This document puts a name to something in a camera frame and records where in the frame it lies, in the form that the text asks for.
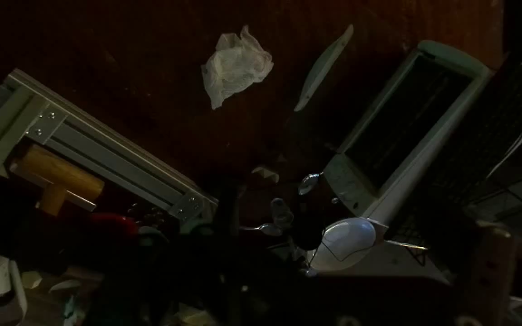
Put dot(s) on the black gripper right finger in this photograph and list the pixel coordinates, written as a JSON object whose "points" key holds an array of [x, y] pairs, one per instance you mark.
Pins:
{"points": [[494, 272]]}

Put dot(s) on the white toaster oven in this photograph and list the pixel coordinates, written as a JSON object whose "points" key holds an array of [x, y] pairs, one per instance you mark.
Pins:
{"points": [[352, 183]]}

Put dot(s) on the white paper strip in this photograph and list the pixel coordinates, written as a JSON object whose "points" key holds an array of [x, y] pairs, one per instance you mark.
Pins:
{"points": [[517, 143]]}

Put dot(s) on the red round object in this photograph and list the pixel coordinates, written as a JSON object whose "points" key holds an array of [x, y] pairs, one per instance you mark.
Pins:
{"points": [[113, 226]]}

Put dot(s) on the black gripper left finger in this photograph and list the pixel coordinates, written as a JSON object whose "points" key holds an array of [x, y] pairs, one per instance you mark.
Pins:
{"points": [[229, 254]]}

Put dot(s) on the crumpled white tissue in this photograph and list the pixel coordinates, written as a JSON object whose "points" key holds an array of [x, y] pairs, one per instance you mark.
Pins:
{"points": [[236, 65]]}

